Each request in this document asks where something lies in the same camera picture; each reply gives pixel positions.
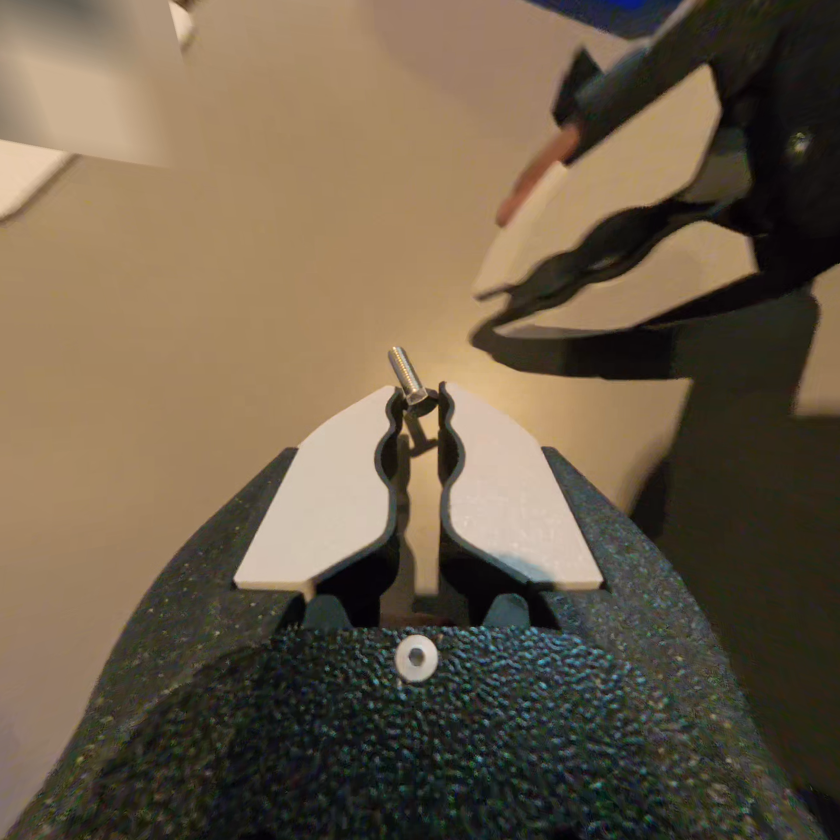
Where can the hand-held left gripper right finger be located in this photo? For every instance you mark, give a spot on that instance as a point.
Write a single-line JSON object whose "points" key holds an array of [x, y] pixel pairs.
{"points": [[519, 505]]}

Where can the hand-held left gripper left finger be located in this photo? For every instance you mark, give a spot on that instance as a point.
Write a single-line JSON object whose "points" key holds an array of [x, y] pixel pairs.
{"points": [[322, 505]]}

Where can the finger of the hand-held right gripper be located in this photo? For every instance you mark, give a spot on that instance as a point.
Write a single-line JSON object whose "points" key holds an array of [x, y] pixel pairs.
{"points": [[525, 230], [630, 299]]}

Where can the steel bolt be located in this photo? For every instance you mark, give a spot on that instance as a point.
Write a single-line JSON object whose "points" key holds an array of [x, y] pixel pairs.
{"points": [[410, 378]]}

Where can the blue plastic bin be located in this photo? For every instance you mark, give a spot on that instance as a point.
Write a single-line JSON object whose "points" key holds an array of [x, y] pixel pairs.
{"points": [[617, 11]]}

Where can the person's right hand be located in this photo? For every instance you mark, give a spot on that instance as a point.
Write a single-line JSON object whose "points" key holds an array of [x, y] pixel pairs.
{"points": [[538, 177]]}

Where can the white poster stand base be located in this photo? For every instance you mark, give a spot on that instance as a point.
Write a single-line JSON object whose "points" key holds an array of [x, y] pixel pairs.
{"points": [[26, 181]]}

